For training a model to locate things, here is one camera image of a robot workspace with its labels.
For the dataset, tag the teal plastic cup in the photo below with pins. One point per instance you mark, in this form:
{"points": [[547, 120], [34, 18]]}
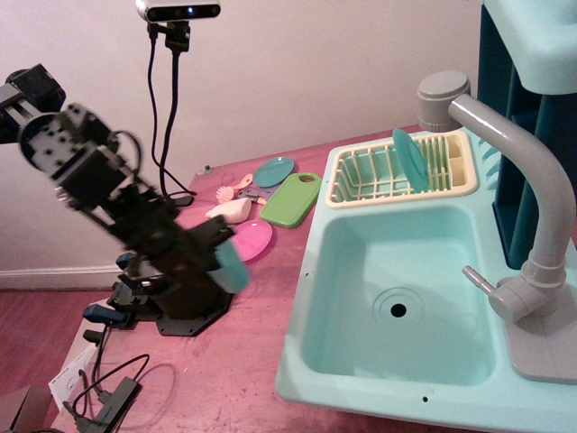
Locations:
{"points": [[232, 275]]}

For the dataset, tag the teal plate on table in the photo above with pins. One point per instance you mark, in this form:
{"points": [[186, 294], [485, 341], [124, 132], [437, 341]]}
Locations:
{"points": [[273, 172]]}

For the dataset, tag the pink dish brush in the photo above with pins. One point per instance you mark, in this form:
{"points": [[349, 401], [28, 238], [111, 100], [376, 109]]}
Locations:
{"points": [[227, 193]]}

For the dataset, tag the light teal upper shelf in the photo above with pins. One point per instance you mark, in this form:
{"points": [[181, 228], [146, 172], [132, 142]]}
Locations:
{"points": [[540, 37]]}

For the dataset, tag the silver depth camera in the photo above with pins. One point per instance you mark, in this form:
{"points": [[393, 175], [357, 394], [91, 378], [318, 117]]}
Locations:
{"points": [[175, 11]]}

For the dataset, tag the grey toy utensil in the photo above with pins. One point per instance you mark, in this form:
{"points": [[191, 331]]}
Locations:
{"points": [[256, 195]]}

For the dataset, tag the blue clamp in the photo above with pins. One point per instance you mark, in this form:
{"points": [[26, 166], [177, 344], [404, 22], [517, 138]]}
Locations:
{"points": [[96, 313]]}

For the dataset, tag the white paper sheet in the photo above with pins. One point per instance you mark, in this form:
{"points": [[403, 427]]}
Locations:
{"points": [[80, 354]]}

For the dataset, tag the teal plate in rack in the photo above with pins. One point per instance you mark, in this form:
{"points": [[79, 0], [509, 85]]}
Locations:
{"points": [[411, 160]]}

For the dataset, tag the dark teal toy cabinet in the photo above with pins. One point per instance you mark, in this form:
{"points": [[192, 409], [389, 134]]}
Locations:
{"points": [[536, 193]]}

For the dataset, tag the pink plastic plate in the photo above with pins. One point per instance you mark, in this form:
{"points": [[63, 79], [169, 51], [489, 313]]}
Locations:
{"points": [[251, 238]]}

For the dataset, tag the cream soap bottle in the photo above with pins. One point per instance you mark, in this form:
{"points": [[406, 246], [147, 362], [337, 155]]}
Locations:
{"points": [[234, 212]]}

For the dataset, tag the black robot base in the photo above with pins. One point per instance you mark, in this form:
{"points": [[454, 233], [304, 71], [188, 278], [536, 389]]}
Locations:
{"points": [[177, 309]]}

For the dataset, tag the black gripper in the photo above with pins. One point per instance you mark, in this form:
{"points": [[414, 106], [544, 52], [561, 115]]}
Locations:
{"points": [[146, 224]]}

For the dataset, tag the black camera stand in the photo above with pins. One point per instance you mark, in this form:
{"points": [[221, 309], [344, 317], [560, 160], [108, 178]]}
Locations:
{"points": [[177, 39]]}

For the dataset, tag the cardboard box corner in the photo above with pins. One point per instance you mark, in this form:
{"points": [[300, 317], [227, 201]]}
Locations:
{"points": [[24, 410]]}

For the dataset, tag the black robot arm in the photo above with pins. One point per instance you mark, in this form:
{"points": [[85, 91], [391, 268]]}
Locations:
{"points": [[79, 153]]}

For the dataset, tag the light teal toy sink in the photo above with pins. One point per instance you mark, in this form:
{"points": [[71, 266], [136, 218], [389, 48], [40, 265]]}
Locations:
{"points": [[385, 323]]}

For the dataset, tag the black usb hub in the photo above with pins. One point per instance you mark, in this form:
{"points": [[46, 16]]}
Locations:
{"points": [[113, 410]]}

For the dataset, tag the grey toy faucet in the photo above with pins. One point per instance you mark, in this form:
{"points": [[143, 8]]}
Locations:
{"points": [[538, 309]]}

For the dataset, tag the green cutting board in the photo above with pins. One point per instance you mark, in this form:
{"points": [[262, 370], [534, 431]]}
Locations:
{"points": [[292, 201]]}

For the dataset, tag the cream dish rack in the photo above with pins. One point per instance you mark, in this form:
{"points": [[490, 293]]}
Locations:
{"points": [[370, 174]]}

